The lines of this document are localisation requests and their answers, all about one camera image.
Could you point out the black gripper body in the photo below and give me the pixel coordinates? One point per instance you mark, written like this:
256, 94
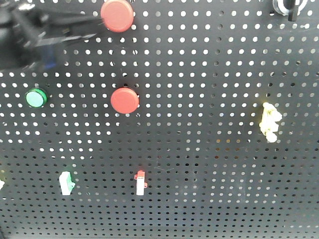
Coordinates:
22, 36

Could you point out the green toggle switch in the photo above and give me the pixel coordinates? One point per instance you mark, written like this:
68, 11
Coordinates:
66, 183

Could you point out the red push button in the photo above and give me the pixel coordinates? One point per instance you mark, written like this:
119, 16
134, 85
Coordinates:
117, 15
124, 100

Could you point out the green push button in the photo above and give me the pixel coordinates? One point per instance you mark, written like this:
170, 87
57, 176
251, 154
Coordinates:
36, 97

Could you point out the lower red push button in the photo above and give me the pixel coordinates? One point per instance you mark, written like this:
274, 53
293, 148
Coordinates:
124, 100

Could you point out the red toggle switch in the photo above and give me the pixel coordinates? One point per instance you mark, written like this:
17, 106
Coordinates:
141, 184

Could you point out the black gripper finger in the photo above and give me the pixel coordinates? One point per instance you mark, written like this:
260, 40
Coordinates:
58, 18
60, 39

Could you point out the upper red push button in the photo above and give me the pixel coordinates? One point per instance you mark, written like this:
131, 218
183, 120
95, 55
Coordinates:
117, 15

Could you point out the black knob with ring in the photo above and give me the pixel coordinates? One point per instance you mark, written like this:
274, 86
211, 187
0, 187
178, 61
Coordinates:
289, 8

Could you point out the yellow white plastic connector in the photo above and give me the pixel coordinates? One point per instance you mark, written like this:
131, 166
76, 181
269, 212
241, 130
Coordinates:
268, 125

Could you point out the black perforated pegboard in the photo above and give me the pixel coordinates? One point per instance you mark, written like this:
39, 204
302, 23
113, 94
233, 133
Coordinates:
202, 70

